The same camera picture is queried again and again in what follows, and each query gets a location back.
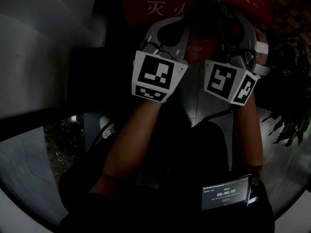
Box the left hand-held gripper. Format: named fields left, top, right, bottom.
left=131, top=17, right=191, bottom=103

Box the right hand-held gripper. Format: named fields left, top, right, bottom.
left=203, top=7, right=260, bottom=106

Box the red fire extinguisher box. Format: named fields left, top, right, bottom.
left=108, top=0, right=274, bottom=65

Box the person's left forearm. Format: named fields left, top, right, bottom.
left=88, top=100, right=168, bottom=196

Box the person's right forearm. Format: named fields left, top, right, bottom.
left=233, top=91, right=264, bottom=177

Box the person's right hand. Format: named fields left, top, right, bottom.
left=255, top=30, right=269, bottom=44

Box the black plinth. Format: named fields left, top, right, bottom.
left=68, top=45, right=107, bottom=111

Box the green potted plant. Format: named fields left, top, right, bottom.
left=261, top=40, right=311, bottom=148

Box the white shoe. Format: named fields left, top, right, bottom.
left=99, top=115, right=117, bottom=139

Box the person's black clothing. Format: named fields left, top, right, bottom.
left=58, top=122, right=275, bottom=233

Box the black phone with lit screen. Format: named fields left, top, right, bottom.
left=201, top=173, right=260, bottom=211

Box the white hand strap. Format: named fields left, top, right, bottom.
left=252, top=63, right=272, bottom=76
left=256, top=41, right=269, bottom=55

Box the black cable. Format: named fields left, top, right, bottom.
left=191, top=105, right=234, bottom=131

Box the black wall trim strip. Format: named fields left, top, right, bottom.
left=0, top=104, right=85, bottom=143

